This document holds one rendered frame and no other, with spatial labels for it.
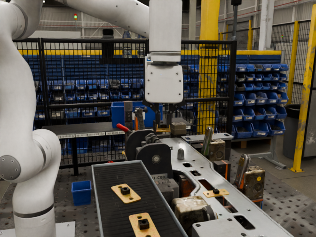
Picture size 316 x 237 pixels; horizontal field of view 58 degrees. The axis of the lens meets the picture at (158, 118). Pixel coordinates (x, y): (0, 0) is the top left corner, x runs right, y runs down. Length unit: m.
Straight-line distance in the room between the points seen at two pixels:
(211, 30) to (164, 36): 1.33
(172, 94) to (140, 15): 0.25
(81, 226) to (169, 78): 0.88
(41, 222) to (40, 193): 0.09
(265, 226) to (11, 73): 0.80
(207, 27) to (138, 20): 1.23
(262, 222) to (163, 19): 0.61
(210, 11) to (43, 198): 1.57
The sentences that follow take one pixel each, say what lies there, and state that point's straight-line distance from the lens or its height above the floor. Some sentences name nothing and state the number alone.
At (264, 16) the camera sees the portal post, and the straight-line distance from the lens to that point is 5.89.
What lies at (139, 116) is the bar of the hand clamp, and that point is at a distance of 1.29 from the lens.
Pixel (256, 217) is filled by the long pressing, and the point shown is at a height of 1.00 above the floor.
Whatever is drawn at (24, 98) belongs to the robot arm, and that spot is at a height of 1.34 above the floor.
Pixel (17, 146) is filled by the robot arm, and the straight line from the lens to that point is 0.85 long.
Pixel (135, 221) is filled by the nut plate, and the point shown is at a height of 1.16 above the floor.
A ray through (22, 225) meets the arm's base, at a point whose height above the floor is 0.96.
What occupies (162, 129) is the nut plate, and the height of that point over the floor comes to 1.26.
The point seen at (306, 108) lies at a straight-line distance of 3.86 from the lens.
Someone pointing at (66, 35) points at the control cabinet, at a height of 1.89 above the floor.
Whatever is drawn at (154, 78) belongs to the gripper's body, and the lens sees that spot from 0.74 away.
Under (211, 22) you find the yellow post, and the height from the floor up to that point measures 1.66.
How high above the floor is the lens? 1.46
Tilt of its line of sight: 13 degrees down
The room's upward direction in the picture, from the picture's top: straight up
